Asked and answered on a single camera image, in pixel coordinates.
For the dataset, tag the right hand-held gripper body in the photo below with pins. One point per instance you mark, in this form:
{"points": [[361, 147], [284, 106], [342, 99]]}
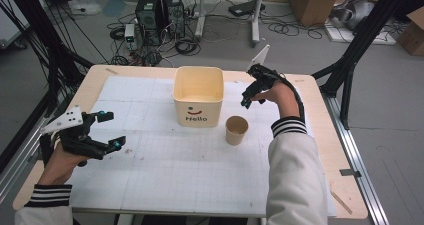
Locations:
{"points": [[265, 75]]}

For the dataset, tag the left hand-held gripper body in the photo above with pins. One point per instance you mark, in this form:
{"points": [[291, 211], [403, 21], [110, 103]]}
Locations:
{"points": [[75, 140]]}

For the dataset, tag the brown paper cup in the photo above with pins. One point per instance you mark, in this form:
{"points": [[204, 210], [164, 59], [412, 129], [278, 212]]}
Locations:
{"points": [[236, 135]]}

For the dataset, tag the cream plastic bin smiley print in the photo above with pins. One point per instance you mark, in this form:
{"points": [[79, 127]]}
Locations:
{"points": [[198, 110]]}

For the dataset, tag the person's right hand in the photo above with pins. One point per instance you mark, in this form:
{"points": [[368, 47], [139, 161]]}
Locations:
{"points": [[283, 96]]}

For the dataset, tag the person's left hand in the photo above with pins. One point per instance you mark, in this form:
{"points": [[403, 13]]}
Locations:
{"points": [[58, 166]]}

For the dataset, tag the white metal stand leg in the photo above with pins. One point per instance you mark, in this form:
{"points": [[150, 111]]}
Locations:
{"points": [[200, 15], [256, 18]]}

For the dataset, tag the white grid paper mat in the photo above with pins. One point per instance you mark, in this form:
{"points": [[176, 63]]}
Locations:
{"points": [[173, 171]]}

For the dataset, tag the flat black device on floor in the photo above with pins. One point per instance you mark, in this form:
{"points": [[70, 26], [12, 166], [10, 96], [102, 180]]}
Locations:
{"points": [[245, 9]]}

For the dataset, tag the large cardboard box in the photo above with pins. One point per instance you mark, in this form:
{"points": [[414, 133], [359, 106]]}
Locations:
{"points": [[310, 5]]}

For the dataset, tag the small grey power box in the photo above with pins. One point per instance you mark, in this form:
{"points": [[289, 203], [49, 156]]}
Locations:
{"points": [[129, 35]]}

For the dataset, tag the white flat board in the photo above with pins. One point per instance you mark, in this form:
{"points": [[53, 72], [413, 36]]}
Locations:
{"points": [[340, 35]]}

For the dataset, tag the black computer tower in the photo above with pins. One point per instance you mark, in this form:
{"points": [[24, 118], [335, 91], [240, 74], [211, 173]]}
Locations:
{"points": [[175, 13], [148, 15]]}

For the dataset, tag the grey bag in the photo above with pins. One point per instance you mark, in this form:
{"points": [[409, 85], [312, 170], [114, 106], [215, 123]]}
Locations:
{"points": [[355, 13]]}

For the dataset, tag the grey tape strip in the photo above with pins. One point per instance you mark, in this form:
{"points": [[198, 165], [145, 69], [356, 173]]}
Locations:
{"points": [[350, 173]]}

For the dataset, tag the thin wooden stick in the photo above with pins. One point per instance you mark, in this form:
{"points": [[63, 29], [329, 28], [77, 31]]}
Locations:
{"points": [[341, 202]]}

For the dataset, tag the aluminium rail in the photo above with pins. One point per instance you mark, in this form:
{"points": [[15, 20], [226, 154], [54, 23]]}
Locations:
{"points": [[16, 165], [358, 158]]}

